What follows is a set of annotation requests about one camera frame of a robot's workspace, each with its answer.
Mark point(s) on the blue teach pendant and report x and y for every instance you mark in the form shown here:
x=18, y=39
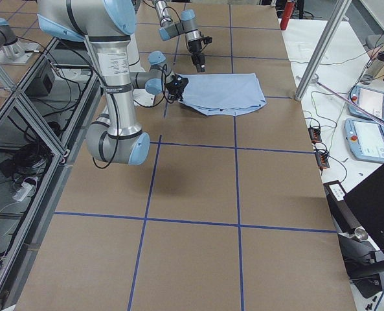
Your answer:
x=370, y=100
x=365, y=140

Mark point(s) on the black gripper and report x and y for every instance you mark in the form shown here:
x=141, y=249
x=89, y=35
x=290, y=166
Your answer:
x=195, y=48
x=171, y=87

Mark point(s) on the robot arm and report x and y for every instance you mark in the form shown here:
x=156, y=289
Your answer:
x=185, y=25
x=106, y=28

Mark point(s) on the red cylinder bottle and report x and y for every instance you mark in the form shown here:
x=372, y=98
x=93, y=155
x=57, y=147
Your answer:
x=287, y=13

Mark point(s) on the blue teach pendant far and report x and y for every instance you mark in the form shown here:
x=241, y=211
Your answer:
x=370, y=100

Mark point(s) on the aluminium frame enclosure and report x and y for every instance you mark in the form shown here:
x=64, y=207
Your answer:
x=41, y=129

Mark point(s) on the black laptop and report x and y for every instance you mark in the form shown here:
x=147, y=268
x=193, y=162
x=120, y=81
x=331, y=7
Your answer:
x=366, y=202

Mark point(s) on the clear water bottle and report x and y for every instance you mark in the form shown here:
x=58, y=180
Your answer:
x=374, y=68

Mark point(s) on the blue teach pendant near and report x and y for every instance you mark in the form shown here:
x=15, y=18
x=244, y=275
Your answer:
x=365, y=140

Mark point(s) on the light blue t-shirt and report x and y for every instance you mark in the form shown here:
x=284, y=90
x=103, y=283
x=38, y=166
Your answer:
x=223, y=94

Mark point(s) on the aluminium frame post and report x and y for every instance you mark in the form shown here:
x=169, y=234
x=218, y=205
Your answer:
x=324, y=41

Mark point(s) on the reacher grabber tool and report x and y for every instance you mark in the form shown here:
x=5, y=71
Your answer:
x=349, y=102

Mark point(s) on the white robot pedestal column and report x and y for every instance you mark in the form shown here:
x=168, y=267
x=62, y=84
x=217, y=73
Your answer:
x=136, y=64

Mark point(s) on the orange black adapter box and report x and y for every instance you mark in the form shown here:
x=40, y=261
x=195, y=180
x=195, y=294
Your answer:
x=315, y=134

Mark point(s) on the white power adapter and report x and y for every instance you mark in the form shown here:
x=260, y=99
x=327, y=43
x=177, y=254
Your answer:
x=23, y=191

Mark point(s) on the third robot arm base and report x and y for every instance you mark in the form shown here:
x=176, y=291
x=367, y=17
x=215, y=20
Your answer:
x=12, y=50

